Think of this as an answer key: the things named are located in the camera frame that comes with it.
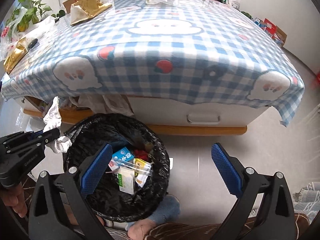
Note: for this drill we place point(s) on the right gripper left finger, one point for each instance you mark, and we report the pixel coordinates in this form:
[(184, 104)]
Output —
[(48, 218)]

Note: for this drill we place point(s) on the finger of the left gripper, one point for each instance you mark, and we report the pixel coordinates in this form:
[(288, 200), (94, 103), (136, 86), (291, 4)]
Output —
[(47, 136)]

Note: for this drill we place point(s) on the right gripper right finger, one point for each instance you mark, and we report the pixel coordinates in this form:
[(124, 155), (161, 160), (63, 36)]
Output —
[(275, 218)]

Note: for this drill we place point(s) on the white tissue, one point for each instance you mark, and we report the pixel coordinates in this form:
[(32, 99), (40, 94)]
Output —
[(56, 127)]

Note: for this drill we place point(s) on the green white medicine box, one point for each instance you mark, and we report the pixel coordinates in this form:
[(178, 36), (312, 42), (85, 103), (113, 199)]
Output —
[(126, 180)]

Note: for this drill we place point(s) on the blue white milk carton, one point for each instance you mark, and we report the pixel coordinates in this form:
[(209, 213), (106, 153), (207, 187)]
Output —
[(119, 157)]

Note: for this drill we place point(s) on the yellow white snack bag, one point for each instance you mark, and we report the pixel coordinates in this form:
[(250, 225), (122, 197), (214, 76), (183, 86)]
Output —
[(141, 179)]

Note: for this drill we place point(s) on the clear plastic tube case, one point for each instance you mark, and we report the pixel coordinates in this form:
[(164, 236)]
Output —
[(139, 166)]

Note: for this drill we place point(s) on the red mesh net bag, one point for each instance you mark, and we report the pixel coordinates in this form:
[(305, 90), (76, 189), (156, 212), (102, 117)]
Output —
[(140, 154)]

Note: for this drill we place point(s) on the black-lined trash bin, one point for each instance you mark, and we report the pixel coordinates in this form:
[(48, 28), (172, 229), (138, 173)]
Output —
[(125, 193)]

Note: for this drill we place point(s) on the person's left hand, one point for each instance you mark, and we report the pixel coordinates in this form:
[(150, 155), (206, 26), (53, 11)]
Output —
[(14, 197)]

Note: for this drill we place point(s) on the grey patterned rug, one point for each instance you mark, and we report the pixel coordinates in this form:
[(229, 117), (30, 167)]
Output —
[(307, 200)]

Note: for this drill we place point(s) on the gold foil bag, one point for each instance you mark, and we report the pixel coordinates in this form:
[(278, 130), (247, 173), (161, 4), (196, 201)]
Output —
[(18, 52)]

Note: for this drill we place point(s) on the blue sock foot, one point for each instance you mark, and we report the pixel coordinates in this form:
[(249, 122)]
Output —
[(168, 210)]

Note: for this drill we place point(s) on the black oval remote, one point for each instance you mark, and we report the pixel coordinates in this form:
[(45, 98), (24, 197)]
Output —
[(32, 43)]

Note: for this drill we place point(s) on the clear bag with red print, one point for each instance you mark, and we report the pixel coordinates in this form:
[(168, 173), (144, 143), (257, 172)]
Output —
[(6, 42)]

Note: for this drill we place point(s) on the white coffee table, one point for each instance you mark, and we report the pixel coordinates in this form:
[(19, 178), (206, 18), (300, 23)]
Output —
[(163, 116)]

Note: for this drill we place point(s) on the white plastic bag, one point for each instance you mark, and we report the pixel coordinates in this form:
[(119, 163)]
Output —
[(41, 28)]

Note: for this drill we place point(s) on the green potted plant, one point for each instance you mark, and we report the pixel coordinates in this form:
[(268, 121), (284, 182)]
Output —
[(26, 13)]

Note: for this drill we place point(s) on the cardboard box red logo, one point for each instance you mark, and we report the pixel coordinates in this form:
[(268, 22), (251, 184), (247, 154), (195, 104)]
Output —
[(67, 4)]

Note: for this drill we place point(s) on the brown gold paper bag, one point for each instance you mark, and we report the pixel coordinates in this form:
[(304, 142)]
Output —
[(83, 10)]

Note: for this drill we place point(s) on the blue checkered tablecloth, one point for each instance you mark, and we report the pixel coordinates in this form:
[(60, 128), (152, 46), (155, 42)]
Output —
[(195, 52)]

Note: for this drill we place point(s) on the colourful boxes on floor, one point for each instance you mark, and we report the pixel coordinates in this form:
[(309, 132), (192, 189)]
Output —
[(272, 30)]

